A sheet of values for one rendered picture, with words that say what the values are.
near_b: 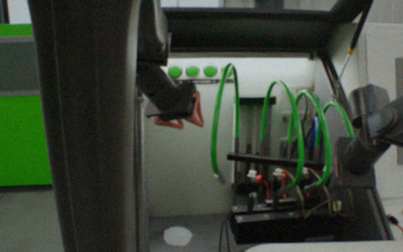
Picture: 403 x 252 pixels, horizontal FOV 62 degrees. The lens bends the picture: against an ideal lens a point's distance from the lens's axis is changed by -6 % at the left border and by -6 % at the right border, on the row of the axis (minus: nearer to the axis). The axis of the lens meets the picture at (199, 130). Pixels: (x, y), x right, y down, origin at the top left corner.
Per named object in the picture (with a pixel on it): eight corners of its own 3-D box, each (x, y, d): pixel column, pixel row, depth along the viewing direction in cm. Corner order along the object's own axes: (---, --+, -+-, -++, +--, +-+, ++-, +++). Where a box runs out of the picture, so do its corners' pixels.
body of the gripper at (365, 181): (367, 141, 69) (380, 124, 63) (373, 190, 65) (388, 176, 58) (336, 140, 70) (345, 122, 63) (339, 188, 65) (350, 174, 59)
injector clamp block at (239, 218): (235, 264, 105) (237, 221, 101) (229, 246, 115) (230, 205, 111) (337, 253, 110) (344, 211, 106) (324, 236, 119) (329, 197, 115)
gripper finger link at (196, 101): (186, 114, 79) (164, 89, 72) (215, 110, 76) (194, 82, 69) (180, 141, 76) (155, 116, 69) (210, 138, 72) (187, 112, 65)
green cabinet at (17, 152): (-30, 195, 329) (-62, 24, 285) (2, 165, 406) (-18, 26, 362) (75, 191, 343) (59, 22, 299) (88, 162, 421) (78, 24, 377)
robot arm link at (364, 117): (362, 148, 55) (397, 150, 54) (357, 111, 58) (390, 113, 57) (350, 165, 61) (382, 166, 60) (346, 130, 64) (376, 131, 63)
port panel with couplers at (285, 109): (279, 159, 131) (284, 76, 122) (276, 157, 134) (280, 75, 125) (311, 158, 132) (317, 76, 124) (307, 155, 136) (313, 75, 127)
